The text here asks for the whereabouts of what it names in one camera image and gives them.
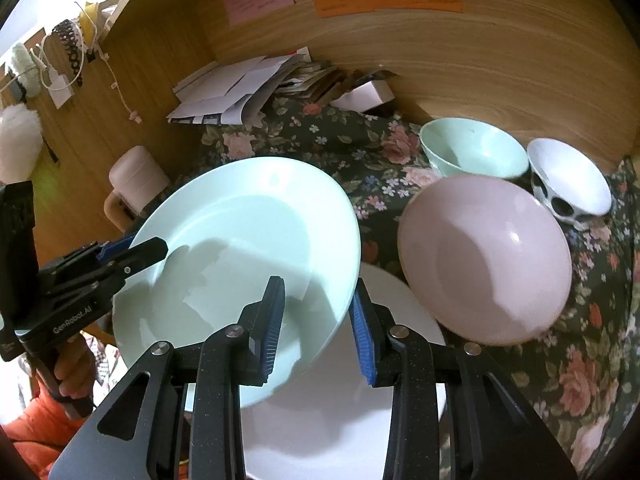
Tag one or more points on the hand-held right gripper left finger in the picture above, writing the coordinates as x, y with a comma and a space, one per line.
272, 332

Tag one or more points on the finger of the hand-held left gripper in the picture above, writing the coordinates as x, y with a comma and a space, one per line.
115, 250
142, 255

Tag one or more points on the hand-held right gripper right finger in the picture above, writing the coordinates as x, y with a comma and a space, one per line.
362, 342

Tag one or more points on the white plate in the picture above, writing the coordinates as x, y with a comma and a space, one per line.
340, 425

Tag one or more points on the light green plate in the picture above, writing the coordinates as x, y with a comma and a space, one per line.
240, 220

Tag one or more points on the pink bowl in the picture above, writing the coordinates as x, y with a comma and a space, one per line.
480, 260

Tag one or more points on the light green bowl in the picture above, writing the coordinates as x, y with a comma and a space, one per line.
475, 150

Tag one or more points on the white bowl with black spots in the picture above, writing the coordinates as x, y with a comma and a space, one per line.
565, 170

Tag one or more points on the person's left hand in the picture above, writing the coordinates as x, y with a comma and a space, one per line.
75, 370

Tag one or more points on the pink mug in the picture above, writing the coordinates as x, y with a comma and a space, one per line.
137, 172

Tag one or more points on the white fluffy pompom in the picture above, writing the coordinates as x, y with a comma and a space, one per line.
20, 145

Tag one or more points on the white charger adapter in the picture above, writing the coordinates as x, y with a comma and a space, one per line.
62, 91

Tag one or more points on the stack of white papers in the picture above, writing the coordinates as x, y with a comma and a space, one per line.
225, 90

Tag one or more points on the dark floral tablecloth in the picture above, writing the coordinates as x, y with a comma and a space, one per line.
550, 385

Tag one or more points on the black lace headband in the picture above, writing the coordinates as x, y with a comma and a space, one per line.
75, 55

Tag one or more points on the white fluffy headband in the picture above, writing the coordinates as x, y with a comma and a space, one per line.
25, 67

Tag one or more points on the yellow plush toy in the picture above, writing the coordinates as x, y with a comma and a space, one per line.
90, 17

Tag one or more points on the stack of small booklets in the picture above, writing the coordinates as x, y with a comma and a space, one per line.
310, 82

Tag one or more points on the small white box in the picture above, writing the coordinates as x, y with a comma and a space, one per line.
365, 95

